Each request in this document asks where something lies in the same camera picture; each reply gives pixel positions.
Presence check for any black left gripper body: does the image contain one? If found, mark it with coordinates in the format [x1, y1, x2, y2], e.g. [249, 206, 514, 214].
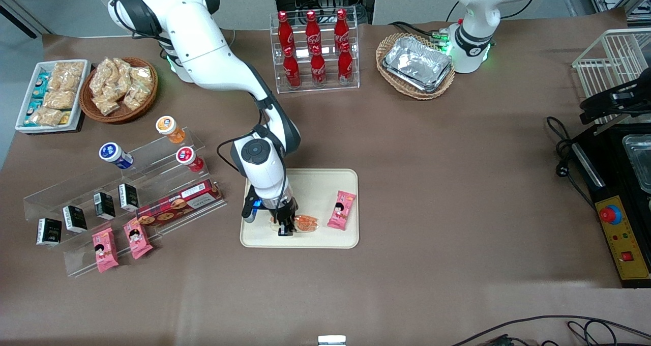
[581, 77, 651, 114]

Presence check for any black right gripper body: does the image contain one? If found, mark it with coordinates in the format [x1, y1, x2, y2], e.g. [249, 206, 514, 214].
[271, 199, 300, 225]

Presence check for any triangular sandwich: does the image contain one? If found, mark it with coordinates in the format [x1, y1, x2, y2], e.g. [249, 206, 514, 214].
[271, 214, 320, 234]

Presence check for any beige plastic tray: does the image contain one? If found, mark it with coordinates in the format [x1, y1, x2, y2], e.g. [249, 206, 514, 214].
[240, 168, 360, 249]

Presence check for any aluminium foil tray stack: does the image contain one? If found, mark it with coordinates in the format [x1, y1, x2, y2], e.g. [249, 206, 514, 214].
[382, 36, 453, 93]

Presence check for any white rectangular snack tray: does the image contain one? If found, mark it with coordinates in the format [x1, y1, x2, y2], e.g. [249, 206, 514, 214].
[15, 60, 92, 134]

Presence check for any grey metal lever bar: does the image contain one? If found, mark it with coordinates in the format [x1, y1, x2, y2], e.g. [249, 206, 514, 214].
[594, 116, 630, 136]

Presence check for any pink snack packet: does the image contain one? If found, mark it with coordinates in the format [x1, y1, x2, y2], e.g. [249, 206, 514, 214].
[92, 227, 120, 273]
[327, 190, 357, 231]
[123, 218, 153, 260]

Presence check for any steel food container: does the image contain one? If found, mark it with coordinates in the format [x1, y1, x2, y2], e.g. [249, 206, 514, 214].
[623, 135, 651, 194]

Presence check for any black sealing machine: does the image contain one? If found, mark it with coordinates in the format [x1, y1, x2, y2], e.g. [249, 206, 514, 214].
[570, 122, 651, 289]

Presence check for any red emergency stop button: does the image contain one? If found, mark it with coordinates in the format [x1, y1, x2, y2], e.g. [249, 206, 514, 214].
[599, 204, 623, 225]

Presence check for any red cookie box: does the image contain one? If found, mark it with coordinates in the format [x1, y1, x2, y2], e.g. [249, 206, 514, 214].
[136, 179, 224, 228]

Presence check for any red-lid small jar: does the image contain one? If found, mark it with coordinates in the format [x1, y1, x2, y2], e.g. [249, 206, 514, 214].
[176, 147, 205, 173]

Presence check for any yellow control panel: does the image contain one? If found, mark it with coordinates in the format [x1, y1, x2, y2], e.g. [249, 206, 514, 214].
[595, 195, 650, 280]

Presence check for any clear acrylic bottle rack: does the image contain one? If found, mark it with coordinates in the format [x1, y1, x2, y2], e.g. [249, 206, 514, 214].
[270, 6, 360, 94]

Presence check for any red cola bottle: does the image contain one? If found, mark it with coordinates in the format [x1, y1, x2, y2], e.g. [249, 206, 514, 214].
[334, 9, 350, 46]
[283, 47, 302, 88]
[310, 46, 327, 85]
[306, 10, 321, 49]
[338, 43, 353, 83]
[278, 11, 294, 51]

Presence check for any orange-lid small jar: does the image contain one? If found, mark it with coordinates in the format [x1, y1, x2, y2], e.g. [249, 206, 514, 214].
[156, 116, 186, 144]

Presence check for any brown table cover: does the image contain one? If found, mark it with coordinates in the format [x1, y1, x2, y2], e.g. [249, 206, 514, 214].
[0, 8, 651, 346]

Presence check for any small black carton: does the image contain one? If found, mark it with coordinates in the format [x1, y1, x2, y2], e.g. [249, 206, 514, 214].
[118, 183, 140, 212]
[93, 192, 116, 220]
[62, 205, 88, 234]
[36, 218, 63, 247]

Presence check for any wicker basket with foil trays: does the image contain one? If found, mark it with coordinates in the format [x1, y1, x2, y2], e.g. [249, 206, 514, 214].
[376, 33, 456, 101]

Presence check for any blue-lid small jar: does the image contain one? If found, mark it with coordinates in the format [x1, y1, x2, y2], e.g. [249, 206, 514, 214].
[99, 142, 134, 170]

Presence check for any clear bag of fried snacks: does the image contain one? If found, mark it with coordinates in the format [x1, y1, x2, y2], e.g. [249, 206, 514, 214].
[130, 66, 153, 87]
[90, 59, 116, 96]
[112, 59, 134, 84]
[124, 84, 151, 111]
[93, 94, 122, 117]

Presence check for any clear acrylic stepped shelf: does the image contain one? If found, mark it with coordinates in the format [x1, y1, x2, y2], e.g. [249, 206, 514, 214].
[23, 127, 228, 278]

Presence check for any wicker basket with snack bags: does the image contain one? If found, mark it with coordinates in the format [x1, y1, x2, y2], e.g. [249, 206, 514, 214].
[79, 57, 159, 125]

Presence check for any tan snack bag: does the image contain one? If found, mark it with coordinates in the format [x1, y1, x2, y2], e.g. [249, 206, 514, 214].
[28, 107, 64, 126]
[43, 91, 77, 110]
[52, 61, 85, 91]

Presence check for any grey metal profile bar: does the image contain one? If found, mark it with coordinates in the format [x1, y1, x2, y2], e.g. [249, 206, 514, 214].
[0, 0, 40, 39]

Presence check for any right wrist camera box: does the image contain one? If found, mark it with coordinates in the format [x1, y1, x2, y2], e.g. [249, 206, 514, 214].
[242, 193, 263, 222]

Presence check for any black power cable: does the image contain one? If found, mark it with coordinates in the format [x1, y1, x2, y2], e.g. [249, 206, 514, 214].
[547, 116, 597, 210]

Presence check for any white wire rack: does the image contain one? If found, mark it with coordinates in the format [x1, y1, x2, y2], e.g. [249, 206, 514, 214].
[572, 28, 651, 125]

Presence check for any silver machine handle bar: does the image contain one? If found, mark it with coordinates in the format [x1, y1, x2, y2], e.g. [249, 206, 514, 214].
[572, 142, 606, 188]

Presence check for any black cable at arm base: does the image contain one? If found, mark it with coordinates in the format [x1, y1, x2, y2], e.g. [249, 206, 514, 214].
[389, 20, 449, 44]

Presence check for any long black cable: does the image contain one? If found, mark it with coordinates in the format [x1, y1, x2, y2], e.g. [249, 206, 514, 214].
[450, 315, 651, 346]

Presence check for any looped black cable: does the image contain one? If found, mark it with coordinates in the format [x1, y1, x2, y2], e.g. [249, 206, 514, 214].
[567, 320, 619, 346]

